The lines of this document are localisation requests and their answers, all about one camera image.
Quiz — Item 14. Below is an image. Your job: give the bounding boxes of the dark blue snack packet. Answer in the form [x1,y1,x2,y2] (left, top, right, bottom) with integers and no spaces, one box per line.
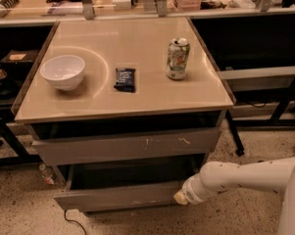
[114,68,135,93]

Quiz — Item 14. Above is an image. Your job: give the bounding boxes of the grey top drawer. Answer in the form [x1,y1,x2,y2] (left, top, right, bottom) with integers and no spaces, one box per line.
[33,127,221,165]

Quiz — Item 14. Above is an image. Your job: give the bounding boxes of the grey metal side shelf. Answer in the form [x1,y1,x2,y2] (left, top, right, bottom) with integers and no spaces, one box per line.
[219,66,295,119]

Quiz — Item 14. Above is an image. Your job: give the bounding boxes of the black cable on floor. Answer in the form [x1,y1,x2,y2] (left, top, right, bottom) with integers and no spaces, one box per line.
[63,209,88,235]

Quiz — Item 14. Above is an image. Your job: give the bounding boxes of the plastic bottle on floor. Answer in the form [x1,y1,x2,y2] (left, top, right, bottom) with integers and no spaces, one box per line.
[39,164,56,185]

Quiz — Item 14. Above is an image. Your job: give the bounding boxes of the black box with label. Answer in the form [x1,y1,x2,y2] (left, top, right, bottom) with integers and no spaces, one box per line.
[0,49,39,64]

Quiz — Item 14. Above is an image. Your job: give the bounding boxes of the green white soda can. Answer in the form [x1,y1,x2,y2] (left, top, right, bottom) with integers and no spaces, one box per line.
[166,37,190,80]

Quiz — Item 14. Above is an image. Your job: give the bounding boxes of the grey drawer cabinet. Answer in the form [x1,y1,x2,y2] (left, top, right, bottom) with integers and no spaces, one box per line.
[11,17,237,213]

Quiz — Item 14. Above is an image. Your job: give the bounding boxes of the white ceramic bowl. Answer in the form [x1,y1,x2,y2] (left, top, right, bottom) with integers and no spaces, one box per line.
[40,55,85,91]

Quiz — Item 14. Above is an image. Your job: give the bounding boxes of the grey drawer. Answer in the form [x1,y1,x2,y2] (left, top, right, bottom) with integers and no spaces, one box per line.
[55,154,206,212]
[33,127,221,165]

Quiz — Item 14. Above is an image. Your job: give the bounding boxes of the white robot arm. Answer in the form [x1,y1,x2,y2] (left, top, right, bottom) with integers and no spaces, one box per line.
[173,157,295,235]

